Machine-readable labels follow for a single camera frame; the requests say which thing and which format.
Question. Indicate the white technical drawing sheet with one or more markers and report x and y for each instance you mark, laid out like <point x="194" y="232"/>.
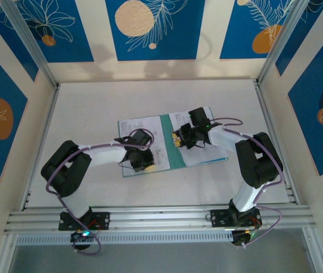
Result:
<point x="138" y="123"/>

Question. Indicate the aluminium frame post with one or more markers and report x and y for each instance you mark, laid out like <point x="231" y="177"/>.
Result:
<point x="281" y="42"/>
<point x="30" y="45"/>

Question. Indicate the aluminium frame leg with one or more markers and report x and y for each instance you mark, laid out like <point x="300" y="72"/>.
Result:
<point x="313" y="250"/>
<point x="6" y="256"/>

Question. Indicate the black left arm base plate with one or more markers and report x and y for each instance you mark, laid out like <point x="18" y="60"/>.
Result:
<point x="102" y="220"/>

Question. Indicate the long aluminium mounting rail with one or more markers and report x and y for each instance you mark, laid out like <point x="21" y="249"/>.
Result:
<point x="161" y="217"/>

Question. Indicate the aluminium table side rail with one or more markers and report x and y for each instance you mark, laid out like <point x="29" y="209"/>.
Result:
<point x="278" y="142"/>
<point x="44" y="142"/>

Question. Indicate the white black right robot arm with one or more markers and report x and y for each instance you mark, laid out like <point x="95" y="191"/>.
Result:
<point x="224" y="139"/>

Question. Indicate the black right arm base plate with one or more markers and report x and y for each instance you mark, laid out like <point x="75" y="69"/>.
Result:
<point x="219" y="217"/>

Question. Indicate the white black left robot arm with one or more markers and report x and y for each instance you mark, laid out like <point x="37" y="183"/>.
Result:
<point x="107" y="155"/>

